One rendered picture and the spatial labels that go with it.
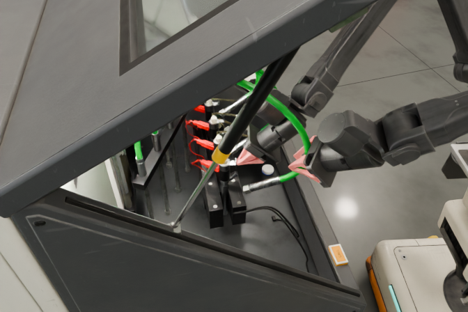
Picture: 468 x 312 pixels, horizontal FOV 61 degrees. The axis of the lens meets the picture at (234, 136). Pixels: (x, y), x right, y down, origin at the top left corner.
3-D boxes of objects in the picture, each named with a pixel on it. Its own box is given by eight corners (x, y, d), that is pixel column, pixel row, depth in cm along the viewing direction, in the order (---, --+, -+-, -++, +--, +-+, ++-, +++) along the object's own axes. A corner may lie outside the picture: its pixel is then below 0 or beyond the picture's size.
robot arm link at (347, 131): (425, 156, 63) (413, 115, 68) (384, 122, 57) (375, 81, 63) (361, 184, 70) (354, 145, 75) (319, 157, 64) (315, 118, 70)
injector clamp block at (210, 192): (244, 237, 114) (246, 205, 104) (210, 243, 113) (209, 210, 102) (223, 154, 139) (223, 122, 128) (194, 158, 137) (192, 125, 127)
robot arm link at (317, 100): (330, 98, 86) (309, 90, 94) (294, 68, 81) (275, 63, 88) (299, 143, 86) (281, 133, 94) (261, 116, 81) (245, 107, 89)
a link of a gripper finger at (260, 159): (223, 144, 99) (248, 123, 94) (244, 157, 103) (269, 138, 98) (222, 164, 94) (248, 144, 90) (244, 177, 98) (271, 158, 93)
